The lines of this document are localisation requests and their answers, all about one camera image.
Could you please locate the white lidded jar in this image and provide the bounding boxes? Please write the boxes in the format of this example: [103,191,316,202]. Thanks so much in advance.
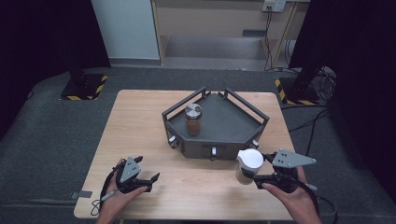
[235,148,265,186]

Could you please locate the right hand-held gripper cable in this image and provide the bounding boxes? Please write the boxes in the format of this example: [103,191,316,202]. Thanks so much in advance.
[298,178,339,224]

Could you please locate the black curtain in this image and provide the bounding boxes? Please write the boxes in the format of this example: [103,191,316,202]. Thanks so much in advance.
[289,0,396,194]
[0,0,112,139]

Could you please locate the person's right hand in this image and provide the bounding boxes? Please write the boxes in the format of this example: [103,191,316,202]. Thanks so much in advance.
[262,166,321,218]

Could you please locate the black floor cables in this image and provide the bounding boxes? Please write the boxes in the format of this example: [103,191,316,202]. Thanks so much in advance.
[281,66,338,157]

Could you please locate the glass spice jar silver lid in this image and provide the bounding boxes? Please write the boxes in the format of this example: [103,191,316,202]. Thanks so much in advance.
[184,103,204,136]

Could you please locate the dark grey corner rack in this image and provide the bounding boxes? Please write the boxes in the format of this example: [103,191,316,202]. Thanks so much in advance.
[161,87,271,162]

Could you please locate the black stand with striped base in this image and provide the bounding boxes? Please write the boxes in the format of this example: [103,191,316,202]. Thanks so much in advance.
[60,46,109,102]
[274,55,326,106]

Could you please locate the grey tape strip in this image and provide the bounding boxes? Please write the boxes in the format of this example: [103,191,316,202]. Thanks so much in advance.
[70,189,93,201]

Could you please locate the black socket cable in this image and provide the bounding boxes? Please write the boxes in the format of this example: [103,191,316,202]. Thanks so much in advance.
[263,10,276,71]

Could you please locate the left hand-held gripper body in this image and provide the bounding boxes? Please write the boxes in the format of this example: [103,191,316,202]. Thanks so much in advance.
[115,156,145,194]

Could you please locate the white wall socket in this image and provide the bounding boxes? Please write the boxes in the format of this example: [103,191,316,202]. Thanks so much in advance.
[262,0,287,13]

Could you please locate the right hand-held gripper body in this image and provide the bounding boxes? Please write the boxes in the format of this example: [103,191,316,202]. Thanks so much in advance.
[271,148,318,194]

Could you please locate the hand-held gripper cable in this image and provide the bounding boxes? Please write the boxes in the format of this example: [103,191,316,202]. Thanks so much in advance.
[90,161,125,217]
[298,178,339,224]

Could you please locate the left hand-held gripper cable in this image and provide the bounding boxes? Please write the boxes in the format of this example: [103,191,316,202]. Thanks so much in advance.
[90,161,125,217]

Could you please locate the person's left hand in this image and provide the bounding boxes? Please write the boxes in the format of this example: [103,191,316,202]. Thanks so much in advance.
[97,158,149,218]

